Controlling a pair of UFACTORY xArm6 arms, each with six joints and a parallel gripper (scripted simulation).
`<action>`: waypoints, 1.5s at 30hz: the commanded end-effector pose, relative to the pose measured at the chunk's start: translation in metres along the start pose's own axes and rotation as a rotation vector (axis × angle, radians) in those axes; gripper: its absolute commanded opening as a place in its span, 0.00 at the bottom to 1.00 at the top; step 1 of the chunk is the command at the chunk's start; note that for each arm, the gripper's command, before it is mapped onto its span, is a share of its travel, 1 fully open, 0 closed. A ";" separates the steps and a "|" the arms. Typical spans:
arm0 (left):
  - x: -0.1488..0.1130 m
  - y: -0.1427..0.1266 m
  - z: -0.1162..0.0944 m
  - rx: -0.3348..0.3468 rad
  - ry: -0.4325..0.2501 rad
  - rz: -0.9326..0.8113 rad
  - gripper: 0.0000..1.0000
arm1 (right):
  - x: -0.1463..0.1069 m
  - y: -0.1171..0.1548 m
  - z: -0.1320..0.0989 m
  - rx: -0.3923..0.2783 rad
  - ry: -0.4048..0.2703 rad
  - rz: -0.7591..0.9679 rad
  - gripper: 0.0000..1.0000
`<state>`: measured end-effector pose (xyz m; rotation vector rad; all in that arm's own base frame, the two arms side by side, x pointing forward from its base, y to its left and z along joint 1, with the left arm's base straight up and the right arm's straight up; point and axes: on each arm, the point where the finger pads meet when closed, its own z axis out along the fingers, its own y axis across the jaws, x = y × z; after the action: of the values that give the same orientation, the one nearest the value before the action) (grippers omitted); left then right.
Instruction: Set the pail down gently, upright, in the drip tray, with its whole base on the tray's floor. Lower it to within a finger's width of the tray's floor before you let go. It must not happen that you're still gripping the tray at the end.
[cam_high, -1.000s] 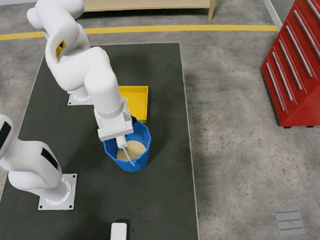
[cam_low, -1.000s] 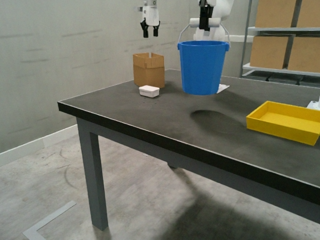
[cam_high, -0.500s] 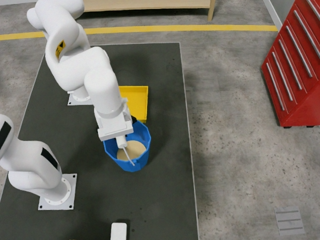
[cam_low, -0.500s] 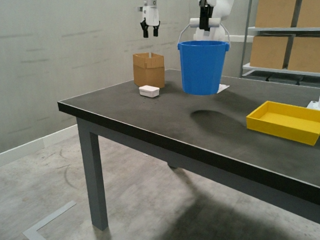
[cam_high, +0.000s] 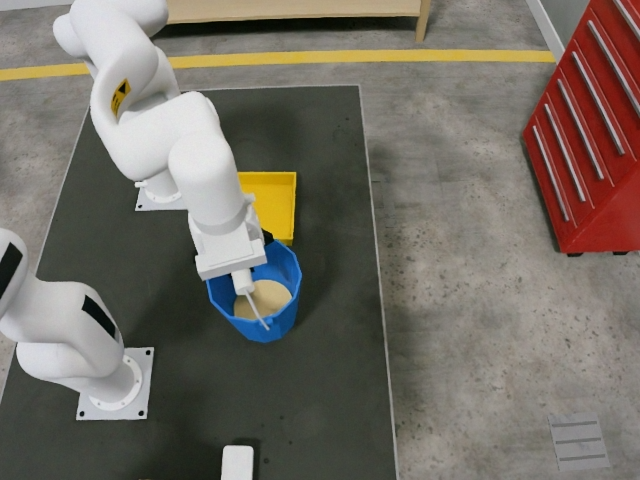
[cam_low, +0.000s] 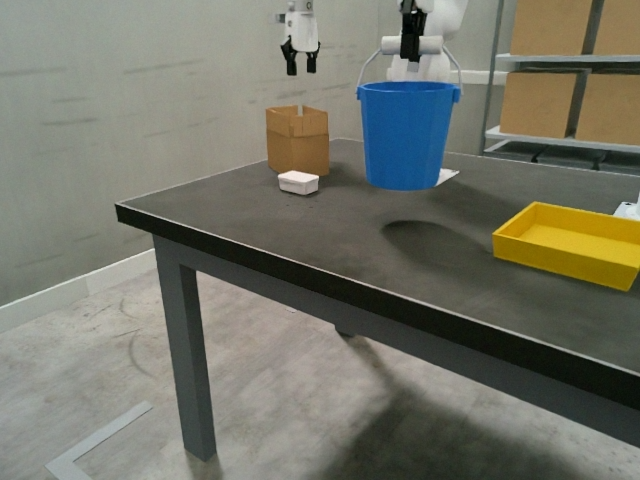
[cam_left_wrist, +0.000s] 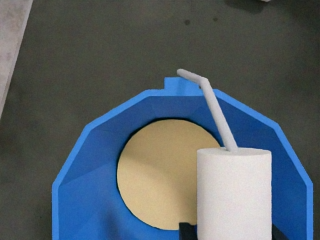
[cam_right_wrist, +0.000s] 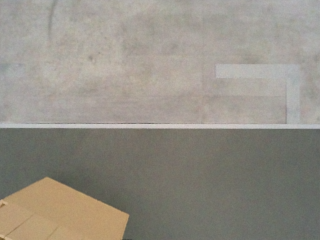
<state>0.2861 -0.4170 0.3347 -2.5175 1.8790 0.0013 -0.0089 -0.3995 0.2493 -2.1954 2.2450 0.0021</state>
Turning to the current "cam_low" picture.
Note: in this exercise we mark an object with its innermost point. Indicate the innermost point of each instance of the yellow shallow tray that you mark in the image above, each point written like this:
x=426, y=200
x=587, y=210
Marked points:
x=591, y=233

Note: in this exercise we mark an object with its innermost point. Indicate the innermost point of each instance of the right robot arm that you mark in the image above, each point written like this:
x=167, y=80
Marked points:
x=444, y=21

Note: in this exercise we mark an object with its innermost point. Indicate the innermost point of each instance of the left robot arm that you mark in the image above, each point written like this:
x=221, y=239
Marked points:
x=633, y=212

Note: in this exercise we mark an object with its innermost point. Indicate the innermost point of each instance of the brown cardboard box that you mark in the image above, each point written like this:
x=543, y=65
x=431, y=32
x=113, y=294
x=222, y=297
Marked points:
x=306, y=149

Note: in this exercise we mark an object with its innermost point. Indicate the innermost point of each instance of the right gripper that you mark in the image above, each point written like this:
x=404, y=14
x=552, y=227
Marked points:
x=301, y=35

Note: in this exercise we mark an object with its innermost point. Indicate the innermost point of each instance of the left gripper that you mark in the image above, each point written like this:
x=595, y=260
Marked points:
x=411, y=31

